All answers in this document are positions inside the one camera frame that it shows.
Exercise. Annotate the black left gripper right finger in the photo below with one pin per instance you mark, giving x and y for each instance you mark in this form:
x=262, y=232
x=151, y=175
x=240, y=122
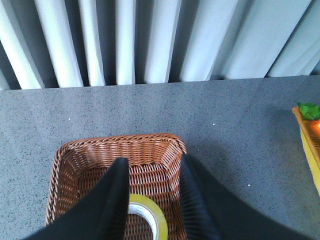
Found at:
x=211, y=212

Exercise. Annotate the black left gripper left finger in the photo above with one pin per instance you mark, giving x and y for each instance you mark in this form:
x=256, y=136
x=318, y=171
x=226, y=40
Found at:
x=100, y=215

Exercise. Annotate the yellow packing tape roll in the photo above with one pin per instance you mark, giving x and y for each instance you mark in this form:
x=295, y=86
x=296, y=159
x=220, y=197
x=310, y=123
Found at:
x=146, y=208

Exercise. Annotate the brown wicker basket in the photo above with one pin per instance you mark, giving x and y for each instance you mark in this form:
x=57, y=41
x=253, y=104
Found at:
x=154, y=171

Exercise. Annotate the yellow wicker basket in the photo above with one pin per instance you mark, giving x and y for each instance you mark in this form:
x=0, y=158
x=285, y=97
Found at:
x=311, y=146

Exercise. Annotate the orange toy carrot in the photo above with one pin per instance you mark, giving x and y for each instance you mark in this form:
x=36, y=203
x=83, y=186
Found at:
x=311, y=112

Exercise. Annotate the grey pleated curtain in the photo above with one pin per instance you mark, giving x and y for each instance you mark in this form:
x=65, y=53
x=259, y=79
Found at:
x=78, y=43

